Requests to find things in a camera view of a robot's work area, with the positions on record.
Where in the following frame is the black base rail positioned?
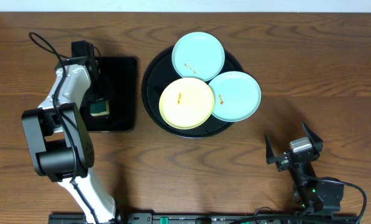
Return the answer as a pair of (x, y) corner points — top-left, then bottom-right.
(47, 212), (360, 224)

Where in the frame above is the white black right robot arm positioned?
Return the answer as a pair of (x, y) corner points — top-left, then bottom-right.
(265, 123), (344, 216)

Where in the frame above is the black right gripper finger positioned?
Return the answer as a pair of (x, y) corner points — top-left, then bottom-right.
(302, 121), (323, 152)
(264, 134), (276, 164)

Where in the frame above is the light blue plate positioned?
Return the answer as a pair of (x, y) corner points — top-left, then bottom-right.
(209, 71), (262, 123)
(172, 32), (225, 82)

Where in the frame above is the black rectangular tray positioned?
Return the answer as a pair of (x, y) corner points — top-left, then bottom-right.
(80, 57), (138, 132)

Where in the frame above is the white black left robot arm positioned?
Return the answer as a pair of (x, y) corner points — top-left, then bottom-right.
(21, 40), (116, 223)

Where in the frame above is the yellow green scrub sponge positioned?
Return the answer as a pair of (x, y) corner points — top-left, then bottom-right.
(89, 100), (110, 117)

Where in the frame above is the yellow plate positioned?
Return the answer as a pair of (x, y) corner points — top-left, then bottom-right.
(158, 78), (214, 129)

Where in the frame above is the black round tray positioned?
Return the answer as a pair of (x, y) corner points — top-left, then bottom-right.
(141, 47), (232, 138)

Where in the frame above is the light blue plate top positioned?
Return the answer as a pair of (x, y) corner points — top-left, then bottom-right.
(172, 32), (225, 82)

